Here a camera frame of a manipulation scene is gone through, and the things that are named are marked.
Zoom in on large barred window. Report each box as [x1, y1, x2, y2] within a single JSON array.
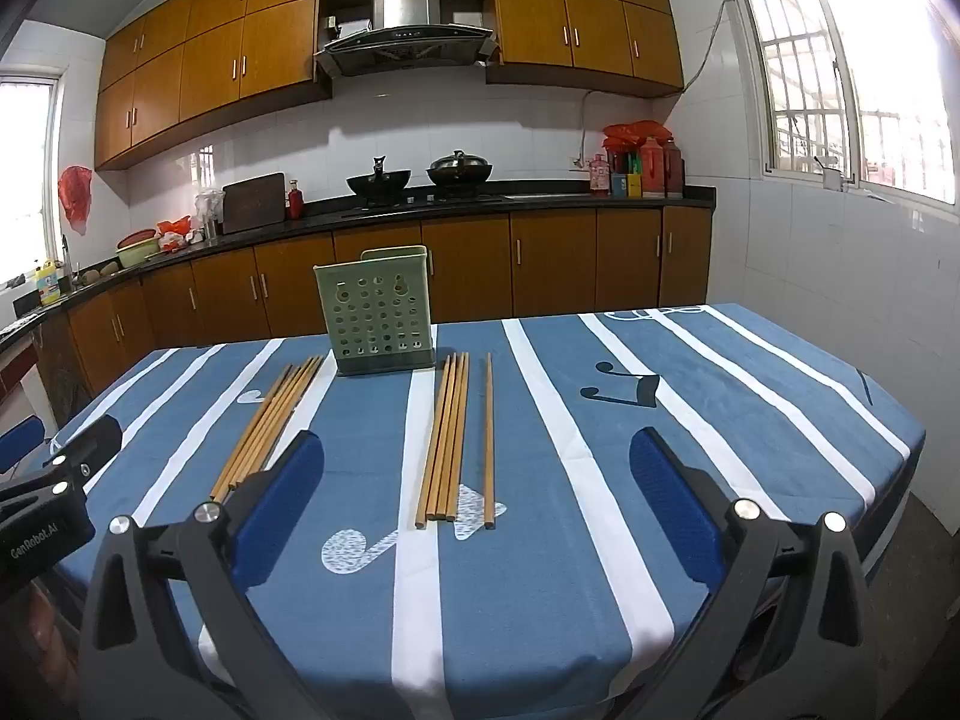
[[731, 0, 960, 205]]

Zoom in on green basin with red lid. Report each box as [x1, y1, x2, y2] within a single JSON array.
[[115, 231, 162, 269]]

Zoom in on blue white striped tablecloth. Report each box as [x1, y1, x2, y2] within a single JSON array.
[[45, 304, 927, 720]]

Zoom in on black gas stove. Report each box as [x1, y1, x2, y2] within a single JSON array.
[[341, 192, 503, 220]]

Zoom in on dark wooden cutting board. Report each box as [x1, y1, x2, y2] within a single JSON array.
[[222, 172, 287, 235]]

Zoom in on black kitchen countertop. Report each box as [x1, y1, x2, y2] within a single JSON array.
[[0, 184, 717, 346]]

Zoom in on wooden chopstick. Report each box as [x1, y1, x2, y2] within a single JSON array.
[[211, 364, 295, 502], [415, 352, 453, 528], [220, 364, 302, 500], [437, 352, 465, 524], [447, 352, 471, 523], [229, 361, 311, 492], [236, 358, 319, 487], [426, 352, 459, 524], [484, 352, 497, 530], [259, 355, 326, 470]]

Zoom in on black lidded pan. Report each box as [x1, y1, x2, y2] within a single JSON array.
[[426, 150, 496, 188]]

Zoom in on blue chair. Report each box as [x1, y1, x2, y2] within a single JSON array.
[[0, 415, 42, 473]]

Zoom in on black wok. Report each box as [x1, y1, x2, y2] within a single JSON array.
[[346, 156, 412, 205]]

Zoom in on steel range hood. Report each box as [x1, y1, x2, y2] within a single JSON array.
[[313, 0, 497, 77]]

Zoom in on hanging red plastic bag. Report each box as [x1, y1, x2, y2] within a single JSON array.
[[58, 165, 94, 237]]

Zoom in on wooden upper kitchen cabinets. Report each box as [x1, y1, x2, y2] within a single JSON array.
[[94, 0, 685, 171]]

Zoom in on wall cable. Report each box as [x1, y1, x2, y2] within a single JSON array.
[[576, 0, 732, 166]]

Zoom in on wooden lower kitchen cabinets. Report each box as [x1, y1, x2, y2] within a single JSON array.
[[34, 206, 713, 398]]

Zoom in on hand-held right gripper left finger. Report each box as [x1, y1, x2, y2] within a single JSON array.
[[79, 429, 353, 720]]

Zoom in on small side window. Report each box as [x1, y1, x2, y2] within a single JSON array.
[[0, 75, 61, 278]]

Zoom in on wooden kitchen cabinets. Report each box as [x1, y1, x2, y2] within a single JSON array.
[[94, 0, 685, 171], [34, 206, 713, 398]]

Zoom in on green perforated chopstick holder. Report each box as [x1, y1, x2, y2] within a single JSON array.
[[313, 245, 438, 377]]

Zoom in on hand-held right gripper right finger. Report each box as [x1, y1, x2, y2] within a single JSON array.
[[630, 426, 875, 720]]

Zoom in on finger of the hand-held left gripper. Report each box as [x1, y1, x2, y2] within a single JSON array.
[[43, 414, 123, 477]]

